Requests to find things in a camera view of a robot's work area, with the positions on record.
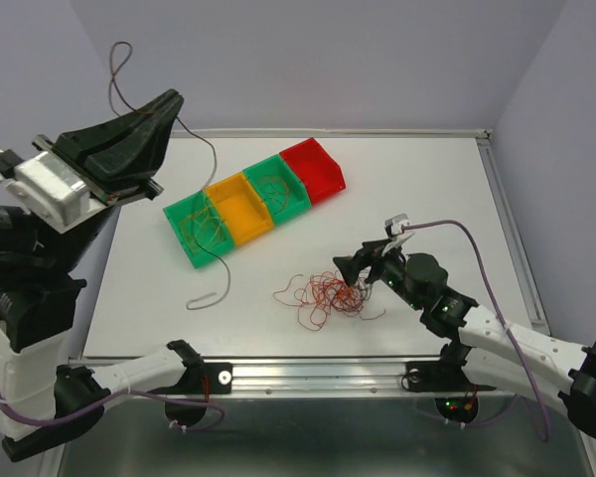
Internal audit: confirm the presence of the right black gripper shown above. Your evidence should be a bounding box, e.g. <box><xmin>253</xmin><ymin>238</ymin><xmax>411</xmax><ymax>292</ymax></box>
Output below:
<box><xmin>333</xmin><ymin>237</ymin><xmax>422</xmax><ymax>310</ymax></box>

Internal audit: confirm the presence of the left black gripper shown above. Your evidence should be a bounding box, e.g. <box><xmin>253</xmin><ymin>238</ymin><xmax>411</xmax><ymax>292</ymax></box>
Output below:
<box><xmin>46</xmin><ymin>83</ymin><xmax>201</xmax><ymax>263</ymax></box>

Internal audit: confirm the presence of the orange wire bundle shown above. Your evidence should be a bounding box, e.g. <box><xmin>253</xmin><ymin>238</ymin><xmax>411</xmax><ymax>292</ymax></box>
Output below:
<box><xmin>271</xmin><ymin>267</ymin><xmax>387</xmax><ymax>331</ymax></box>

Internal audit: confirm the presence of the dark brown wire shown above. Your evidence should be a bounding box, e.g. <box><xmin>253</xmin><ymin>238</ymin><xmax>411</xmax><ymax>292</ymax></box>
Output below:
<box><xmin>107</xmin><ymin>41</ymin><xmax>231</xmax><ymax>312</ymax></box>

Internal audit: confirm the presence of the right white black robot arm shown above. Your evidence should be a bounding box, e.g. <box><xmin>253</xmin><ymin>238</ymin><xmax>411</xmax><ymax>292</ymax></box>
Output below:
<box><xmin>333</xmin><ymin>239</ymin><xmax>596</xmax><ymax>439</ymax></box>

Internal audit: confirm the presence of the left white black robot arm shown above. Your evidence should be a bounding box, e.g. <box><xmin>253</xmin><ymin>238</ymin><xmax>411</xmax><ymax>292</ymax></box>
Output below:
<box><xmin>0</xmin><ymin>89</ymin><xmax>206</xmax><ymax>462</ymax></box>

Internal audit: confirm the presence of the red bin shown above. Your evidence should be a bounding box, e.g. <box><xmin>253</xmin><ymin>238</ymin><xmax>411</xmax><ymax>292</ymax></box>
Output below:
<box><xmin>280</xmin><ymin>137</ymin><xmax>346</xmax><ymax>205</ymax></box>

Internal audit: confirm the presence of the green bin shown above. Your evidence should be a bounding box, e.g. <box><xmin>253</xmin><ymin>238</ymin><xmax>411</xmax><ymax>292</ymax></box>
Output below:
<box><xmin>243</xmin><ymin>154</ymin><xmax>312</xmax><ymax>226</ymax></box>
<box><xmin>163</xmin><ymin>191</ymin><xmax>235</xmax><ymax>269</ymax></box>

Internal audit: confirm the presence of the yellow bin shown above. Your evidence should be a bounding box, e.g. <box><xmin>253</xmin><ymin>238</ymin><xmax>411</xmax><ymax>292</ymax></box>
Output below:
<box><xmin>205</xmin><ymin>172</ymin><xmax>274</xmax><ymax>246</ymax></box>

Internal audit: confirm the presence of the leftmost green bin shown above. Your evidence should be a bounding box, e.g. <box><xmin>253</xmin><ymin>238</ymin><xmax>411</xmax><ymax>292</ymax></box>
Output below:
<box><xmin>163</xmin><ymin>191</ymin><xmax>235</xmax><ymax>269</ymax></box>

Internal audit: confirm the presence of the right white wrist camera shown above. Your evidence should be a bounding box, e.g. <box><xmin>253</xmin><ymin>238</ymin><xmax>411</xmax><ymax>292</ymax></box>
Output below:
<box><xmin>381</xmin><ymin>214</ymin><xmax>415</xmax><ymax>256</ymax></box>

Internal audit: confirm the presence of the aluminium front rail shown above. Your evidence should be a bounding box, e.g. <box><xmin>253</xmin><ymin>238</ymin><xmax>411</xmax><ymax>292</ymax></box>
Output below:
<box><xmin>59</xmin><ymin>353</ymin><xmax>592</xmax><ymax>399</ymax></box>

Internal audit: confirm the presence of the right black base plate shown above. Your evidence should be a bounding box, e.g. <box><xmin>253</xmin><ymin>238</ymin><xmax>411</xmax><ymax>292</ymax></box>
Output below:
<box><xmin>400</xmin><ymin>360</ymin><xmax>495</xmax><ymax>394</ymax></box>

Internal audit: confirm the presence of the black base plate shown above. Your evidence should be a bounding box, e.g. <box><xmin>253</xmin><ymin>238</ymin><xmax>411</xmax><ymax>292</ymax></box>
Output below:
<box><xmin>400</xmin><ymin>360</ymin><xmax>495</xmax><ymax>394</ymax></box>
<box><xmin>160</xmin><ymin>362</ymin><xmax>233</xmax><ymax>396</ymax></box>

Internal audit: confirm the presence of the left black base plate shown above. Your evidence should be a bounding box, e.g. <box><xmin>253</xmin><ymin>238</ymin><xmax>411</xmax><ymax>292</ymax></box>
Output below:
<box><xmin>160</xmin><ymin>362</ymin><xmax>233</xmax><ymax>396</ymax></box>

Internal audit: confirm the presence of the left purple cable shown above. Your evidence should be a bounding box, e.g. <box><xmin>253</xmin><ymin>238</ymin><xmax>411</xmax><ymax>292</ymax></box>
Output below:
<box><xmin>0</xmin><ymin>357</ymin><xmax>227</xmax><ymax>432</ymax></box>

